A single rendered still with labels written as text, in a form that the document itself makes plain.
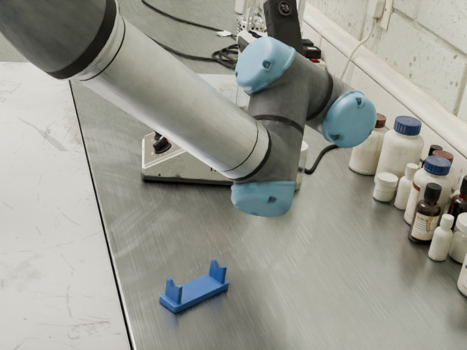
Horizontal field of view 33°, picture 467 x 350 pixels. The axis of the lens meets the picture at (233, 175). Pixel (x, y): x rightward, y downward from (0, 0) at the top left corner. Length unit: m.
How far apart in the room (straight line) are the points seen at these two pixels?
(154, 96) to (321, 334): 0.41
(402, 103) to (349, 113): 0.63
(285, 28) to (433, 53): 0.52
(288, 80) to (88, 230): 0.40
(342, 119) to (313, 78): 0.07
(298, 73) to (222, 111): 0.17
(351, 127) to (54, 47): 0.46
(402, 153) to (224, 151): 0.60
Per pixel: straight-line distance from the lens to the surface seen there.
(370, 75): 1.75
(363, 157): 1.47
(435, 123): 1.52
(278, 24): 1.17
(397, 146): 1.40
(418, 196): 1.31
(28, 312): 1.02
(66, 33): 0.70
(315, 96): 1.00
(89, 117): 1.57
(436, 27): 1.62
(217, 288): 1.06
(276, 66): 0.96
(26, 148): 1.43
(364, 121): 1.03
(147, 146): 1.38
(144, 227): 1.20
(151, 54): 0.77
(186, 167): 1.32
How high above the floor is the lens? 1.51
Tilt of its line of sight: 26 degrees down
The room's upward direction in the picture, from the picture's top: 8 degrees clockwise
